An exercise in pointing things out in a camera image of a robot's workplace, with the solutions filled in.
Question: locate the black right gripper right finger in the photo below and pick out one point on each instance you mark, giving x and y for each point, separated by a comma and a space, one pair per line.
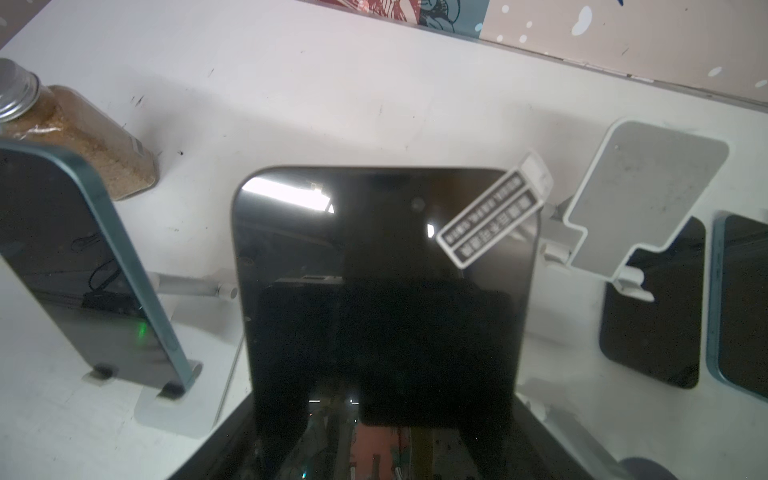
551, 458

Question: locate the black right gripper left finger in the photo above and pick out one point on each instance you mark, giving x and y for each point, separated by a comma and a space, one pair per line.
222, 454

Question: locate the black phone with sticker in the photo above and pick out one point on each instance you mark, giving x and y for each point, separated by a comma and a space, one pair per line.
384, 311

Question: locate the teal phone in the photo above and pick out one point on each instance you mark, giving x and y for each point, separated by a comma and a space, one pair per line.
736, 351

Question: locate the green-edged phone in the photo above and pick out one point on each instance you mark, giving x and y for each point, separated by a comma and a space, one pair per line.
62, 236

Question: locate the white stand back left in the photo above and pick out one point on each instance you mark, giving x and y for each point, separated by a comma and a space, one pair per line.
179, 342

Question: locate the white stand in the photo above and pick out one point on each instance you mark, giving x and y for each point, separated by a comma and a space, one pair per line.
179, 342
585, 447
637, 194

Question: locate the white stand front centre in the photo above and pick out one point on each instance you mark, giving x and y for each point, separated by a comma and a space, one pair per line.
585, 447

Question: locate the dark round stand front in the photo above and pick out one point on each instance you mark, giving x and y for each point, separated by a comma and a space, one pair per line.
645, 469

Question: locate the white stand far right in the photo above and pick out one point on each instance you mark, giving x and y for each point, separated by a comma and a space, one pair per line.
637, 194

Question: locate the brown spice glass jar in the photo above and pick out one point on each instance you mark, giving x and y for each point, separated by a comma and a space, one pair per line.
59, 116

